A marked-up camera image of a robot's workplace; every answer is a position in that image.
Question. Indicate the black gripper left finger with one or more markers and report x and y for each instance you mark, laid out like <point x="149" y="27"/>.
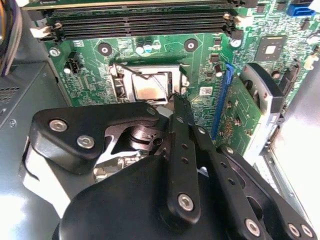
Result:
<point x="105" y="116"/>

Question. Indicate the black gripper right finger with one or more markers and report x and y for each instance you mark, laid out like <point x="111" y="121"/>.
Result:
<point x="220" y="175"/>

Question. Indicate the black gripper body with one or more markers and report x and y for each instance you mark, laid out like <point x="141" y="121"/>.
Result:
<point x="120" y="205"/>

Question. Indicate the silver CPU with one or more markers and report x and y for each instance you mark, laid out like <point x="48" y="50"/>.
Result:
<point x="150" y="87"/>

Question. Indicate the metal socket cover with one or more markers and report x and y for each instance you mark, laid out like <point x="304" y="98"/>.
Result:
<point x="179" y="75"/>

